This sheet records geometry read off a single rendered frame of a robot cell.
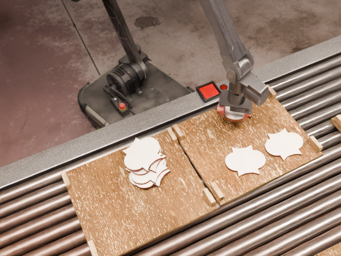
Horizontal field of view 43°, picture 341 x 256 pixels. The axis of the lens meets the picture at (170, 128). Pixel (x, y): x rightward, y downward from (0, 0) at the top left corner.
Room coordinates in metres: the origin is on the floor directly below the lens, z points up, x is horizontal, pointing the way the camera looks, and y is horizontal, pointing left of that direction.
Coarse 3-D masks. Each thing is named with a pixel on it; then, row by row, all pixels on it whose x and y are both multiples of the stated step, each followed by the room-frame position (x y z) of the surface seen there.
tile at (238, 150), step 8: (232, 152) 0.80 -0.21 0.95; (240, 152) 0.80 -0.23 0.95; (248, 152) 0.79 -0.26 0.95; (256, 152) 0.79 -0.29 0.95; (232, 160) 0.77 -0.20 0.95; (240, 160) 0.77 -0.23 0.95; (248, 160) 0.76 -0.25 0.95; (256, 160) 0.76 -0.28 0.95; (264, 160) 0.76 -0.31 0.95; (232, 168) 0.74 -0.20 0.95; (240, 168) 0.73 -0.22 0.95; (248, 168) 0.73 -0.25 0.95; (256, 168) 0.73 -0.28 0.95; (240, 176) 0.71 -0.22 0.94
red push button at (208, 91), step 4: (212, 84) 1.13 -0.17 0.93; (200, 88) 1.11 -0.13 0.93; (204, 88) 1.11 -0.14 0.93; (208, 88) 1.11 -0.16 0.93; (212, 88) 1.11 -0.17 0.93; (204, 92) 1.09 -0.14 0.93; (208, 92) 1.09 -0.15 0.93; (212, 92) 1.09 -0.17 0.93; (216, 92) 1.09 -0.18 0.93; (204, 96) 1.07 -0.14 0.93; (208, 96) 1.07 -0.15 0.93; (212, 96) 1.07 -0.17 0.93
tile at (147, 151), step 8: (136, 144) 0.82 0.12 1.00; (144, 144) 0.82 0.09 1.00; (152, 144) 0.82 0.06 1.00; (128, 152) 0.79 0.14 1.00; (136, 152) 0.79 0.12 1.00; (144, 152) 0.79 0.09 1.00; (152, 152) 0.78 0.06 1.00; (128, 160) 0.76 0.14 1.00; (136, 160) 0.76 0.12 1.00; (144, 160) 0.76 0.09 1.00; (152, 160) 0.75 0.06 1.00; (128, 168) 0.73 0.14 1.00; (136, 168) 0.73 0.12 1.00; (144, 168) 0.73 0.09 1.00
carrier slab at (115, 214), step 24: (168, 144) 0.85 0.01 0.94; (96, 168) 0.78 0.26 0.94; (120, 168) 0.77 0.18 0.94; (168, 168) 0.76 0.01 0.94; (192, 168) 0.75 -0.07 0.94; (72, 192) 0.69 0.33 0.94; (96, 192) 0.68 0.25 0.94; (120, 192) 0.68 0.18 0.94; (144, 192) 0.67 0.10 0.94; (168, 192) 0.67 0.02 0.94; (192, 192) 0.66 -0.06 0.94; (96, 216) 0.60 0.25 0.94; (120, 216) 0.59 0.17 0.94; (144, 216) 0.59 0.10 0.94; (168, 216) 0.58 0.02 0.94; (192, 216) 0.58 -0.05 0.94; (96, 240) 0.52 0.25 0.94; (120, 240) 0.51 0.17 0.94; (144, 240) 0.51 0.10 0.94
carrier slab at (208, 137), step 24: (192, 120) 0.95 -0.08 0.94; (216, 120) 0.95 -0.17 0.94; (264, 120) 0.93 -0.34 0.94; (288, 120) 0.93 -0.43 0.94; (192, 144) 0.85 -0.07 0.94; (216, 144) 0.84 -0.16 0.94; (240, 144) 0.84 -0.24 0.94; (264, 144) 0.83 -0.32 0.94; (216, 168) 0.75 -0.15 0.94; (264, 168) 0.73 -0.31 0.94; (288, 168) 0.73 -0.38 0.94; (240, 192) 0.65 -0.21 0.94
